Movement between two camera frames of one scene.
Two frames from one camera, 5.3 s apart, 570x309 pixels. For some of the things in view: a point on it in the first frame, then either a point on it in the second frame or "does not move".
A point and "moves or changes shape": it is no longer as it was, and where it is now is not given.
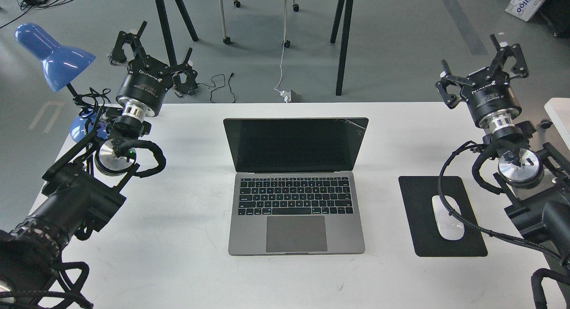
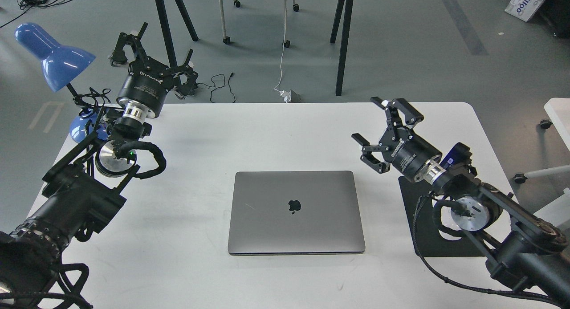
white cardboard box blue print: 526,2 does not move
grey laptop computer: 295,190 moves or changes shape
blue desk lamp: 59,65 does not move
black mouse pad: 417,192 does not move
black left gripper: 147,86 does not move
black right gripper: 492,91 -> 408,153
